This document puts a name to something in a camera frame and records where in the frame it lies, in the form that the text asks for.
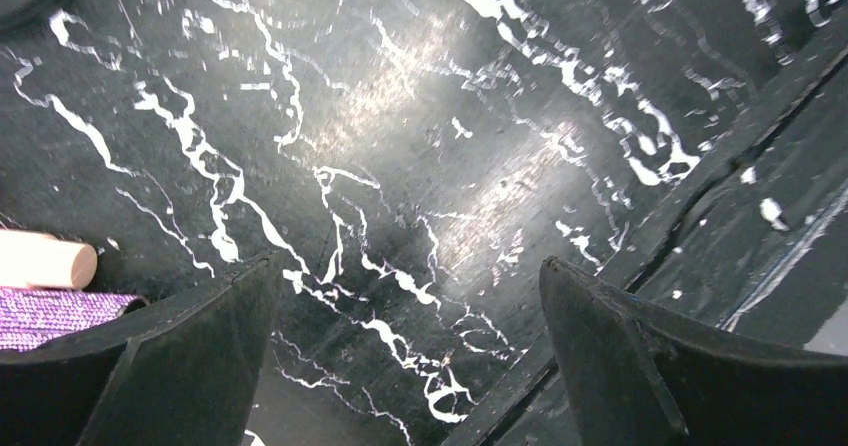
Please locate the pink microphone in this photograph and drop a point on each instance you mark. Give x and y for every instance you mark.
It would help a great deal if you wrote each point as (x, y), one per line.
(32, 260)

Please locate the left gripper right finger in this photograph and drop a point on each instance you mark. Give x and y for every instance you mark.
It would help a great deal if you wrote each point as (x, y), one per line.
(638, 374)

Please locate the purple glitter microphone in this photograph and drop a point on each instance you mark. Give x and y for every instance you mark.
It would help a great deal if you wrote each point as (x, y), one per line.
(33, 317)

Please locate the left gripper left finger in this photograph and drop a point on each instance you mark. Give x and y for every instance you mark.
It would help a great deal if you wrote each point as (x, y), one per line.
(181, 371)

